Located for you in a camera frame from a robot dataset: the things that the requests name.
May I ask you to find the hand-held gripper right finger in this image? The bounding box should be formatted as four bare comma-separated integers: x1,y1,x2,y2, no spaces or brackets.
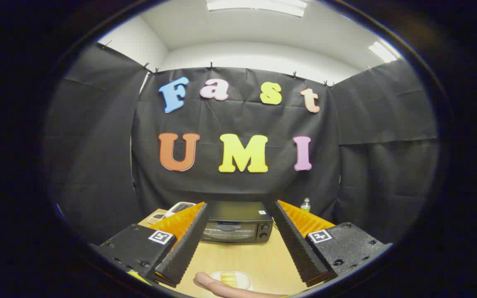
272,200,393,287

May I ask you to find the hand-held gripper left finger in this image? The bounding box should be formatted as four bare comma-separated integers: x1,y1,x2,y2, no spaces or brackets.
91,202,210,288

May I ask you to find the black toaster oven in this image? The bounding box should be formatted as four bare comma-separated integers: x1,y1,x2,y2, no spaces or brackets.
200,201,274,243

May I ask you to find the white pop-up toaster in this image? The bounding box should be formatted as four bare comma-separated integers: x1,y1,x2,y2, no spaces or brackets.
165,202,197,218

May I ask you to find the white rectangular plate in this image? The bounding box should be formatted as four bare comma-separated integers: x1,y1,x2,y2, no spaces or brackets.
210,271,252,291

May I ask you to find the black backdrop cloth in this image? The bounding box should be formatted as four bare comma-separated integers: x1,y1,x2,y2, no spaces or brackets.
42,41,440,245

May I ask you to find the small ceiling light panel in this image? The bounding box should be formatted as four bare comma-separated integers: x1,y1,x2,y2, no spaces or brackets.
368,41,397,63

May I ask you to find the long ceiling light panel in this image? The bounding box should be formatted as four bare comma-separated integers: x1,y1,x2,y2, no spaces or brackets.
205,0,307,18

